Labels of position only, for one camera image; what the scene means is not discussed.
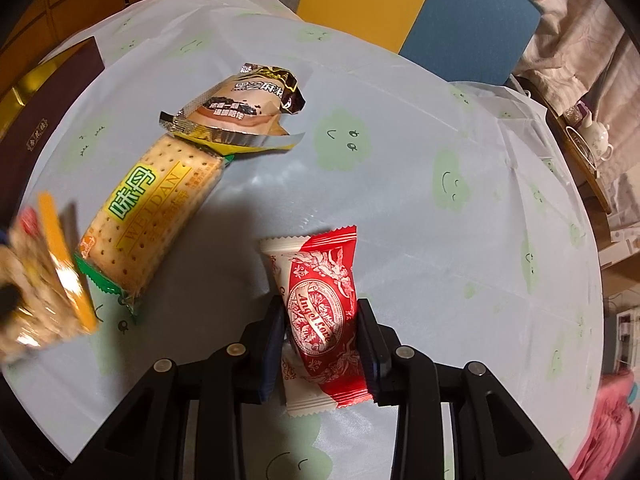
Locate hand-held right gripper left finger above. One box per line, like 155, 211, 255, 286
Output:
67, 296, 286, 480

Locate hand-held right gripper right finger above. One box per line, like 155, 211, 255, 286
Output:
356, 298, 573, 480

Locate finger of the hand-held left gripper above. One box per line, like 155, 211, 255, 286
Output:
0, 282, 22, 323

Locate orange-edged cracker packet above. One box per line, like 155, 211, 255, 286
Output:
0, 191, 99, 361

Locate red and white snack packet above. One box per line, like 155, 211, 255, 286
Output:
258, 225, 373, 417

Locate brown gift box gold lining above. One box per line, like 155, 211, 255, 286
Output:
0, 36, 106, 221

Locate white tablecloth green faces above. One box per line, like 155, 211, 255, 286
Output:
0, 0, 608, 480

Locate yellow and green cracker packet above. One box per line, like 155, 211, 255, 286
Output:
72, 132, 236, 311

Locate beige and gold sesame packet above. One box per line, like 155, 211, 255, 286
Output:
159, 63, 307, 153

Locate pink cloth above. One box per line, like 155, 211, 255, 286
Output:
570, 375, 640, 480

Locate wooden tray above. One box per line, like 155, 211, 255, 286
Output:
547, 110, 613, 216

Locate white teapot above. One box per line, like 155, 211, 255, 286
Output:
575, 110, 615, 161

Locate blue padded panel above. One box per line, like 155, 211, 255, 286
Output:
400, 0, 543, 83

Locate yellow padded panel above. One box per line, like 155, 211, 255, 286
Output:
297, 0, 443, 56

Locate beige blanket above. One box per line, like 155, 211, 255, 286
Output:
482, 0, 640, 126

